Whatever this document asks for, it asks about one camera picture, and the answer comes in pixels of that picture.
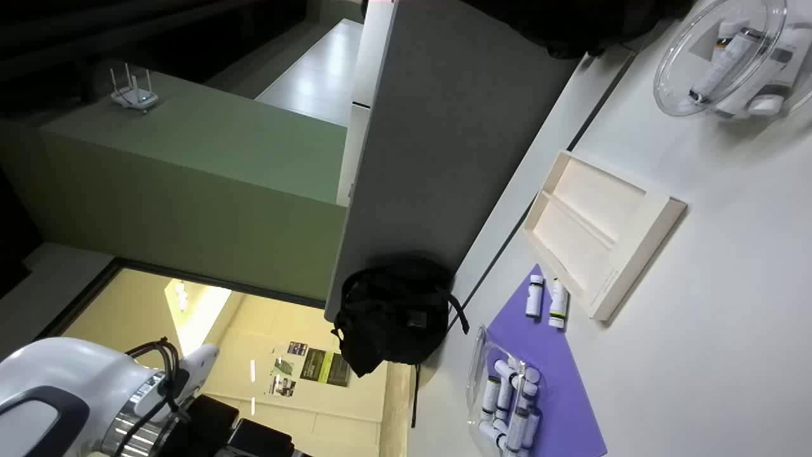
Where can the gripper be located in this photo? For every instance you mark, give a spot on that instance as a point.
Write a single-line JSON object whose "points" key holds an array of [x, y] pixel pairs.
{"points": [[212, 422]]}

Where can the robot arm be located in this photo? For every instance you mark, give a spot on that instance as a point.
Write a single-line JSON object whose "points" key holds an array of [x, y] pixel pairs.
{"points": [[70, 374]]}

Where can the large clear bowl lid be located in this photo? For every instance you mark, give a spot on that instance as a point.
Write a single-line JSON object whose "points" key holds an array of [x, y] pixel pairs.
{"points": [[672, 76]]}

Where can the large clear bowl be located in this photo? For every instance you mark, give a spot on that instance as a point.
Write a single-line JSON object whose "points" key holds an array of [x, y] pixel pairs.
{"points": [[796, 63]]}

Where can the black backpack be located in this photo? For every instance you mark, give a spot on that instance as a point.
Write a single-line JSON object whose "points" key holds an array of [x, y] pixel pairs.
{"points": [[387, 317]]}

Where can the small clear plastic container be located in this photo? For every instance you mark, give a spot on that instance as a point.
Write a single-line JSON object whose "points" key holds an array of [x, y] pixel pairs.
{"points": [[514, 406]]}

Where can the heap of white bottles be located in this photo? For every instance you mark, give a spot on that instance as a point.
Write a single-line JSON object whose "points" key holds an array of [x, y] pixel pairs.
{"points": [[515, 412]]}

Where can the white wifi router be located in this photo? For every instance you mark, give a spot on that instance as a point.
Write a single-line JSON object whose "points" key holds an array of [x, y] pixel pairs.
{"points": [[134, 97]]}

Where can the white bottle black cap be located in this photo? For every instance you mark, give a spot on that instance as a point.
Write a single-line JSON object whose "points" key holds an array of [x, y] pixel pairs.
{"points": [[535, 298]]}

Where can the purple mat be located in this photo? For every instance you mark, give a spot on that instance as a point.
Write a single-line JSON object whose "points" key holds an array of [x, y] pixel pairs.
{"points": [[558, 381]]}

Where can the grey partition panel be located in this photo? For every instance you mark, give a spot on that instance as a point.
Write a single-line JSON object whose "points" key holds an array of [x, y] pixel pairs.
{"points": [[438, 139]]}

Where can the white bottle green band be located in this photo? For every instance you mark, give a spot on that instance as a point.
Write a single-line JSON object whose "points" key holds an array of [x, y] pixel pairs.
{"points": [[558, 304]]}

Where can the cream wooden tray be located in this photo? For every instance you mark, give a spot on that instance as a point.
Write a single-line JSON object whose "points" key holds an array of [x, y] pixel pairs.
{"points": [[596, 228]]}

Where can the heap of white tubes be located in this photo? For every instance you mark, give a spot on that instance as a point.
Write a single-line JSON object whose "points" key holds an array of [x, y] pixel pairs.
{"points": [[723, 66]]}

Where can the row of wall posters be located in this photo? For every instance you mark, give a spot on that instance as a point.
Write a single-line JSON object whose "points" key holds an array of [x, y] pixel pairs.
{"points": [[317, 367]]}

